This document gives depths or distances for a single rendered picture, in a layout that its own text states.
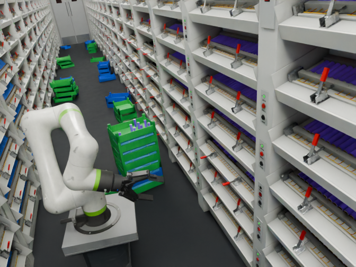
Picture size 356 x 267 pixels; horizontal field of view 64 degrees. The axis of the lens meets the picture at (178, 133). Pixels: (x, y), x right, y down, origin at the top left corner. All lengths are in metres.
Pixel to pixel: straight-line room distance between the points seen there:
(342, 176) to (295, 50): 0.39
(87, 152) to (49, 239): 1.16
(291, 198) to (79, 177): 0.79
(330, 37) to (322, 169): 0.36
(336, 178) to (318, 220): 0.19
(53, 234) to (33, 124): 0.95
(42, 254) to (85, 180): 1.01
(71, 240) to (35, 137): 0.55
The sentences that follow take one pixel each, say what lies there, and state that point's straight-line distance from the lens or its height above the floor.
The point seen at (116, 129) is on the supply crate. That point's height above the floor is 0.50.
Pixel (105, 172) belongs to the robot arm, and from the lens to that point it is 1.25.
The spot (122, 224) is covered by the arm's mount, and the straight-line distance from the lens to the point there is 1.62.
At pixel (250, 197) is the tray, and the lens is 1.37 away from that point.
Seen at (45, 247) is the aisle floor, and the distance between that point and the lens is 2.18.
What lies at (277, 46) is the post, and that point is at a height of 1.23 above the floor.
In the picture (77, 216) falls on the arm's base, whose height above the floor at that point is 0.39.
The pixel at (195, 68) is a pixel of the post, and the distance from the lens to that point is 1.58.
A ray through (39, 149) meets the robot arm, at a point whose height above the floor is 0.79.
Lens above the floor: 1.42
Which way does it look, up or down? 27 degrees down
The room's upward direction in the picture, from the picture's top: 7 degrees counter-clockwise
